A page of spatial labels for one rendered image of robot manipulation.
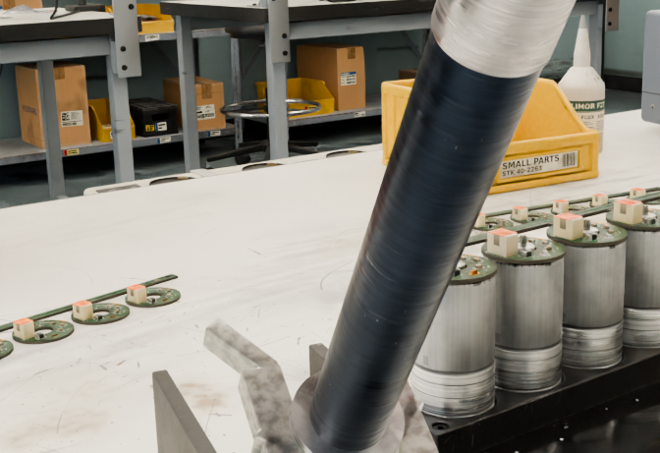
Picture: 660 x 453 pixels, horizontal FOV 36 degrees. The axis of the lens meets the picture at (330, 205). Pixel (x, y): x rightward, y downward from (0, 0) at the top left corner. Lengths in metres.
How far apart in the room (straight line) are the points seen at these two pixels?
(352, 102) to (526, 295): 4.76
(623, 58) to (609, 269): 6.29
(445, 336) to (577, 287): 0.06
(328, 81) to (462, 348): 4.77
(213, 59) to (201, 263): 4.61
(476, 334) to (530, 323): 0.02
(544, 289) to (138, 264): 0.27
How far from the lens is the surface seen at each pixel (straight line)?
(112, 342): 0.43
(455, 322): 0.29
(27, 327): 0.44
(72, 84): 4.40
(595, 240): 0.33
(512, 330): 0.31
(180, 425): 0.18
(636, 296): 0.35
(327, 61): 5.04
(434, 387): 0.30
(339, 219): 0.59
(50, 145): 3.31
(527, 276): 0.31
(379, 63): 5.63
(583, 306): 0.33
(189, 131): 3.47
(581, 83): 0.76
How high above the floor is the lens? 0.90
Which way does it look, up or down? 14 degrees down
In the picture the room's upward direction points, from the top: 2 degrees counter-clockwise
